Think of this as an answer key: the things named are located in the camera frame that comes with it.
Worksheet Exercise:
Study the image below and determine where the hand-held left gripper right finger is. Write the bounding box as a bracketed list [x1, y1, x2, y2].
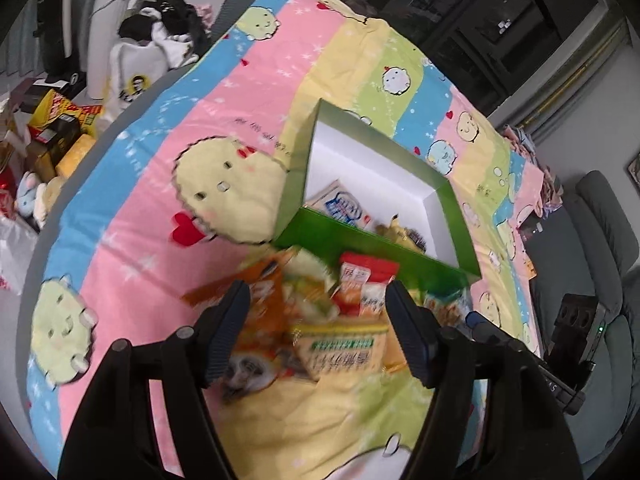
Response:
[385, 280, 583, 480]

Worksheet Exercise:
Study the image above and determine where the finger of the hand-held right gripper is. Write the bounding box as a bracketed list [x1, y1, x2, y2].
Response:
[464, 310, 548, 371]

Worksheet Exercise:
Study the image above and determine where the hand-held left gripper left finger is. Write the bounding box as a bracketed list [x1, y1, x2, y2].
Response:
[57, 280, 251, 480]

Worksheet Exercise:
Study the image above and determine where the orange panda snack packet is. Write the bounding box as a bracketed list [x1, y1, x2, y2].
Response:
[181, 247, 301, 406]

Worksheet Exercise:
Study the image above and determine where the soda cracker packet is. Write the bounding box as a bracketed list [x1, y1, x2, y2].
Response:
[292, 322, 391, 381]

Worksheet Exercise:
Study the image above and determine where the red white snack packet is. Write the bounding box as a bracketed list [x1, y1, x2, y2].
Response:
[332, 254, 401, 318]

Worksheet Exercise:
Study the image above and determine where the green yellow snack packet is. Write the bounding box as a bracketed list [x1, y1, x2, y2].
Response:
[285, 247, 341, 321]

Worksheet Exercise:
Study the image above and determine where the green cardboard box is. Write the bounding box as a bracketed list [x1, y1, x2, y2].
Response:
[272, 99, 482, 291]

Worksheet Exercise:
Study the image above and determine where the blue white snack packet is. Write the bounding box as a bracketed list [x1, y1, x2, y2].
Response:
[305, 180, 376, 233]

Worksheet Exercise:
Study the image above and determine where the grey sofa chair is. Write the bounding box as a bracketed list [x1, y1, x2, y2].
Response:
[530, 170, 640, 466]

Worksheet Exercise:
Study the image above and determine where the small black device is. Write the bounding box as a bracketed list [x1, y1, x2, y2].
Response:
[517, 212, 551, 241]

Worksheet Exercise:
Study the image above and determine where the printed cartoon blanket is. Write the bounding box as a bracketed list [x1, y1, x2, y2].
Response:
[22, 0, 566, 480]

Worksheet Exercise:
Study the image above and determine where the white plastic bag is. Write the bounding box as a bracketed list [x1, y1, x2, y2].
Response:
[0, 217, 38, 296]

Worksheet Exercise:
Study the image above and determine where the plain yellow block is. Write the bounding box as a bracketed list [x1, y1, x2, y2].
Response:
[55, 135, 98, 178]

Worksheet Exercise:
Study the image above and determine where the plush toy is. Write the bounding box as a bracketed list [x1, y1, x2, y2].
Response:
[15, 170, 66, 231]

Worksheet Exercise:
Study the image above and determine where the dark box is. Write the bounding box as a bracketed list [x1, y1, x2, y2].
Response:
[30, 115, 83, 161]

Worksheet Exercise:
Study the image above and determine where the white printed hoodie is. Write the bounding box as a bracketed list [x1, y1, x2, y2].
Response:
[102, 40, 171, 121]

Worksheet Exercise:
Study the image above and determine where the yellow red box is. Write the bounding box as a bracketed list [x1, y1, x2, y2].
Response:
[27, 89, 106, 133]

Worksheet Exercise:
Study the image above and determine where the pile of black white clothes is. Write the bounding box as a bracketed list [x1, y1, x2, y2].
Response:
[120, 0, 213, 68]

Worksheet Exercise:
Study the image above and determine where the dark cabinet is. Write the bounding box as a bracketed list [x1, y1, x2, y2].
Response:
[345, 0, 631, 126]

